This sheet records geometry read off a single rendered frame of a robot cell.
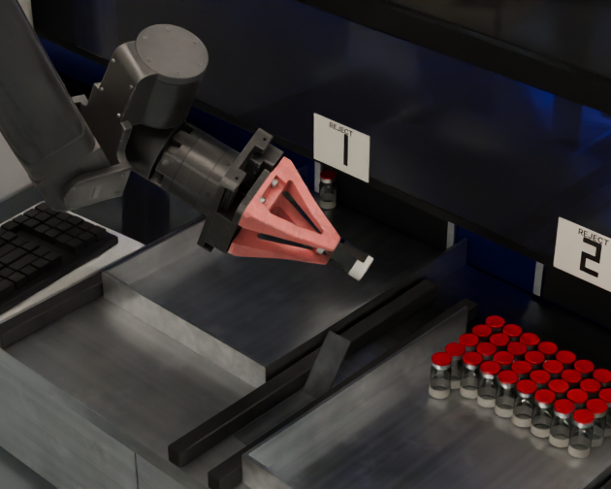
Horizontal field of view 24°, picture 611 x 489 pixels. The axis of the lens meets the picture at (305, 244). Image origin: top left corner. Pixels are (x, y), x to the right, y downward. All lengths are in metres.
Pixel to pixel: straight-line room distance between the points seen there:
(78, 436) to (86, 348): 0.87
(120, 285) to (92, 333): 0.06
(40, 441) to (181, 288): 0.96
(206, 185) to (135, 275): 0.55
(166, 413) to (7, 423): 1.18
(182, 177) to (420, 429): 0.44
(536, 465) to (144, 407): 0.40
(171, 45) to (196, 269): 0.62
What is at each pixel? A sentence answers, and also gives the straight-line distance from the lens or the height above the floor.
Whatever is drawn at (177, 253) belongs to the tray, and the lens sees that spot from 1.69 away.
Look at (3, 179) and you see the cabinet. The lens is 1.97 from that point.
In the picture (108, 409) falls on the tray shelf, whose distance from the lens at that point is 1.47.
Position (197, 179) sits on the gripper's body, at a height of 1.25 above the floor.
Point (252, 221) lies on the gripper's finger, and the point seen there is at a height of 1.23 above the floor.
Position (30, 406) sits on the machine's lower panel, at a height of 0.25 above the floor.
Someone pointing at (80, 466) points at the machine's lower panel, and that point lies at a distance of 2.47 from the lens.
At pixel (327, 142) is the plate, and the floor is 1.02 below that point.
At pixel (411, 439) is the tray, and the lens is 1.42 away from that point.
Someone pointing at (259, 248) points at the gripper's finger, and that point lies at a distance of 1.13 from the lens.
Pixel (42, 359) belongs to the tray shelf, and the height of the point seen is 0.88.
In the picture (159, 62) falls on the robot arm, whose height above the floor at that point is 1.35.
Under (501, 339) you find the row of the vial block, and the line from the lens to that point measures 1.49.
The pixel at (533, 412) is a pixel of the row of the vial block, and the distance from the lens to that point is 1.42.
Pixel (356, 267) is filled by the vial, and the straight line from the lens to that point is 1.12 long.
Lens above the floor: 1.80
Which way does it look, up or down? 32 degrees down
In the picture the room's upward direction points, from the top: straight up
